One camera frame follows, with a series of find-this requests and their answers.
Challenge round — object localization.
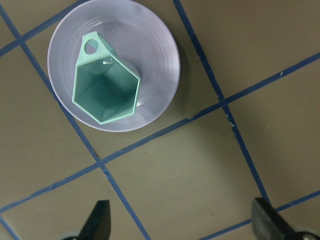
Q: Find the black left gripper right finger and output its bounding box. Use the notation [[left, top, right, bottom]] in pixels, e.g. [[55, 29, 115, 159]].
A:
[[251, 197, 296, 240]]

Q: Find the teal hexagonal cup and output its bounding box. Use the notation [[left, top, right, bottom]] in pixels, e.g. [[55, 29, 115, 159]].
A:
[[72, 31, 142, 125]]

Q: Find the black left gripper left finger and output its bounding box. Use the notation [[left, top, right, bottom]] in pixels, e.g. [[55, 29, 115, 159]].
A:
[[77, 200, 111, 240]]

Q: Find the white round plate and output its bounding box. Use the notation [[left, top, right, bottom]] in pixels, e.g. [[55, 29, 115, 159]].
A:
[[47, 0, 180, 132]]

